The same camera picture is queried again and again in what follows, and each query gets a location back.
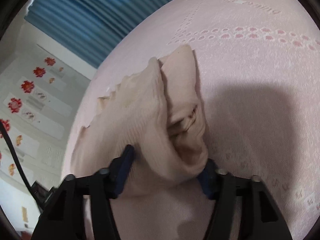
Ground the beige knit sweater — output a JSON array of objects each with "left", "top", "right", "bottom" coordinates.
[{"left": 71, "top": 44, "right": 208, "bottom": 197}]

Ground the white wardrobe with red decals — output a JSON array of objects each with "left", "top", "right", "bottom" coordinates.
[{"left": 0, "top": 21, "right": 98, "bottom": 233}]

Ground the pink bed cover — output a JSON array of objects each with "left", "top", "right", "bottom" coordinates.
[{"left": 62, "top": 0, "right": 319, "bottom": 239}]

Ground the blue curtain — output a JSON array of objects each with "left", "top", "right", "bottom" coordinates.
[{"left": 25, "top": 0, "right": 172, "bottom": 69}]

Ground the black cable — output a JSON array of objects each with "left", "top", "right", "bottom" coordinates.
[{"left": 0, "top": 119, "right": 45, "bottom": 213}]

